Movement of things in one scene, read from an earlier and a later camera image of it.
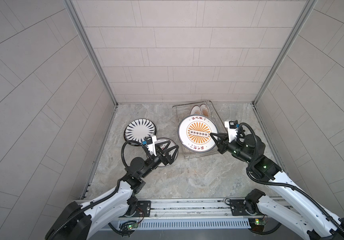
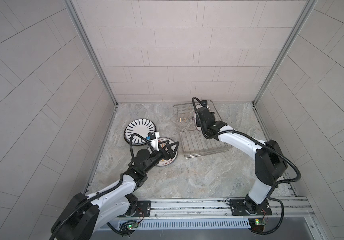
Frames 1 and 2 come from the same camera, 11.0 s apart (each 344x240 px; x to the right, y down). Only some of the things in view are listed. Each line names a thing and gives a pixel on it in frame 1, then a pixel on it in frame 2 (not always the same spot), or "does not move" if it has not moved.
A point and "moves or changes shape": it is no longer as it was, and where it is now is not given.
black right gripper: x=223 y=145 -> x=198 y=120
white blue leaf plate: x=138 y=129 does not move
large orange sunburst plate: x=194 y=133 moves or changes shape
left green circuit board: x=132 y=226 does not move
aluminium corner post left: x=76 y=18 does not move
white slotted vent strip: x=189 y=224 does not move
